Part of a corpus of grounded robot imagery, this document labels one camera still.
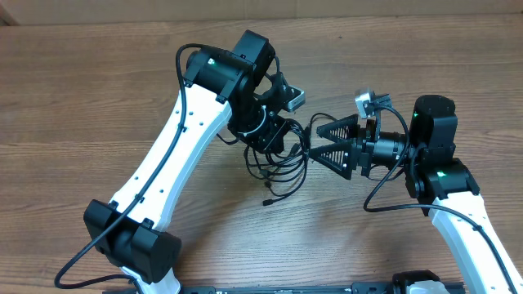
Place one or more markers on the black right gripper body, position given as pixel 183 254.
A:
pixel 363 147

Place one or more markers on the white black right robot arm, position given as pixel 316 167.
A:
pixel 444 188

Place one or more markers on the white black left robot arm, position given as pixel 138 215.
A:
pixel 216 91

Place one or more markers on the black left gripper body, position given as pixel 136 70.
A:
pixel 263 139

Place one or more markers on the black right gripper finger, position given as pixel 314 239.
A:
pixel 340 130
pixel 340 158

